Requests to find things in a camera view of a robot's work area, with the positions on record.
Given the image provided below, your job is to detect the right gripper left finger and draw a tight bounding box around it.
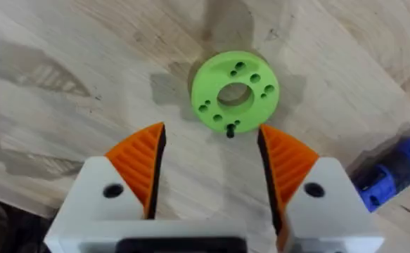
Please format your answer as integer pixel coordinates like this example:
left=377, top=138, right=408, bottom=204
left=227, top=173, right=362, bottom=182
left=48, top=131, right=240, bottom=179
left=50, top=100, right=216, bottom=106
left=44, top=122, right=167, bottom=253

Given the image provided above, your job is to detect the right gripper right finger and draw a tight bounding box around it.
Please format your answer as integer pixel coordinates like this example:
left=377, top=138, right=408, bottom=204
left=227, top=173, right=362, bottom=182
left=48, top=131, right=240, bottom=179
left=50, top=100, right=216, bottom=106
left=257, top=123, right=385, bottom=253

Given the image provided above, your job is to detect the blue electric screwdriver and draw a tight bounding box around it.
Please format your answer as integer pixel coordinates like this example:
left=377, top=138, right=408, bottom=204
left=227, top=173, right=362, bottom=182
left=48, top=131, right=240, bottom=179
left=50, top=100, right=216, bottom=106
left=352, top=135, right=410, bottom=214

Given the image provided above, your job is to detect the green disc with holes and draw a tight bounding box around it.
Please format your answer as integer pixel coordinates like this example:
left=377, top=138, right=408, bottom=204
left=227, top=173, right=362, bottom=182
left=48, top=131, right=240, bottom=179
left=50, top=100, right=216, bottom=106
left=190, top=50, right=281, bottom=135

